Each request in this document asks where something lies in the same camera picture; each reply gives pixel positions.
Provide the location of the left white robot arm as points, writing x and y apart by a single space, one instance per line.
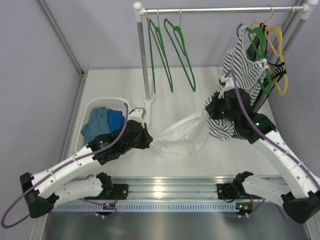
56 186

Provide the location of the green hanger with striped top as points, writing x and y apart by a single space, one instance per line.
249 62

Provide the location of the dark blue garment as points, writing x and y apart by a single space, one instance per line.
115 119

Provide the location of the white clothes rack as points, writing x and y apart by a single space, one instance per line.
206 30

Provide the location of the white tank top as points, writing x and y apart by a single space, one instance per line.
184 137

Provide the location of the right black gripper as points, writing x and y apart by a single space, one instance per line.
211 108

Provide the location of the aluminium mounting rail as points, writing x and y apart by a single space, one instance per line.
168 194

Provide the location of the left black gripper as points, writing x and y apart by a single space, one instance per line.
144 136

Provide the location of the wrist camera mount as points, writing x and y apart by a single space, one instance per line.
137 114
227 83

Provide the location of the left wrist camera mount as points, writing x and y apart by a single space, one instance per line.
137 114

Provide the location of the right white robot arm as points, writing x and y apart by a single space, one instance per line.
300 199

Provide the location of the white plastic laundry basket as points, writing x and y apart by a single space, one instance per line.
115 103

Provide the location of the yellow hanger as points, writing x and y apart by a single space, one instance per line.
278 53

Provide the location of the light blue garment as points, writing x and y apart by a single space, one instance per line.
96 125

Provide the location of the dark striped garment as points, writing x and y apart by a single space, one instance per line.
260 100

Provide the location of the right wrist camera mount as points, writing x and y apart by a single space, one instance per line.
227 83

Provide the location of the striped tank top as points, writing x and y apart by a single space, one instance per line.
226 131

